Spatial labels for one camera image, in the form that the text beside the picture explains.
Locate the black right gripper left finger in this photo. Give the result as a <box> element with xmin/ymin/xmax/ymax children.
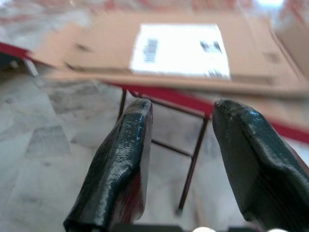
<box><xmin>64</xmin><ymin>98</ymin><xmax>154</xmax><ymax>230</ymax></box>

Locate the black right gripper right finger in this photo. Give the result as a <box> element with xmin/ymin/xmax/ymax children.
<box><xmin>212</xmin><ymin>99</ymin><xmax>309</xmax><ymax>232</ymax></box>

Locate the red-rimmed folding table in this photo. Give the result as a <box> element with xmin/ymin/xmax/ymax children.
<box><xmin>0</xmin><ymin>0</ymin><xmax>309</xmax><ymax>216</ymax></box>

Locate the flat plain cardboard sheet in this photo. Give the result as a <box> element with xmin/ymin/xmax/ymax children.
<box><xmin>30</xmin><ymin>14</ymin><xmax>309</xmax><ymax>114</ymax></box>

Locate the cardboard box with white label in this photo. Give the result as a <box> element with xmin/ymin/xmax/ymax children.
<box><xmin>64</xmin><ymin>11</ymin><xmax>304</xmax><ymax>87</ymax></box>

